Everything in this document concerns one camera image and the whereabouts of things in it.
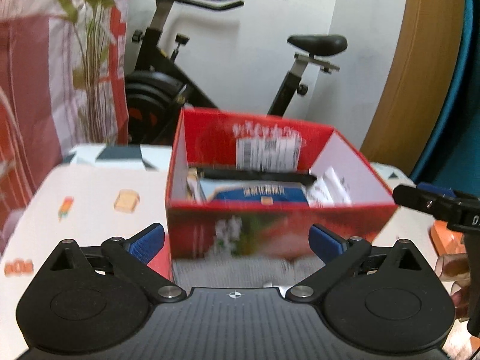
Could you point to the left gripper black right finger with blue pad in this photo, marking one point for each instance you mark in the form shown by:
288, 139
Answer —
355, 271

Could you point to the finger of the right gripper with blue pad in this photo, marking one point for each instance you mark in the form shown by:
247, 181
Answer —
420, 197

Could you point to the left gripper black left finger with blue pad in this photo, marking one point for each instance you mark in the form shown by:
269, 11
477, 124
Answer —
117, 271

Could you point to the person's hand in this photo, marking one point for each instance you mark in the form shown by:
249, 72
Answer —
455, 268

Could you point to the orange paper boat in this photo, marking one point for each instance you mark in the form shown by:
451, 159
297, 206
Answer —
446, 241

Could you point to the grey knitted sleeve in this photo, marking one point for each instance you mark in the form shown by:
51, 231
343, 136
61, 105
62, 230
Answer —
244, 272

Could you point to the white cartoon table mat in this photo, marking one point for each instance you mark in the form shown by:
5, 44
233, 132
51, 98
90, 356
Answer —
98, 192

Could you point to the red strawberry cardboard box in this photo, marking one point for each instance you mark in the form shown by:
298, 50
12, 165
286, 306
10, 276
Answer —
208, 138

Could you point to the wooden door panel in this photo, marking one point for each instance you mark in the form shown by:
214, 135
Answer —
417, 84

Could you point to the blue packet in box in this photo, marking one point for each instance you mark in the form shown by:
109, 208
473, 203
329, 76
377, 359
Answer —
213, 184

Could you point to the black exercise bike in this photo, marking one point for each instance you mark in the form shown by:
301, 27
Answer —
220, 54

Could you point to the red white floral curtain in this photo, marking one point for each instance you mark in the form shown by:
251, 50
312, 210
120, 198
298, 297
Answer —
62, 84

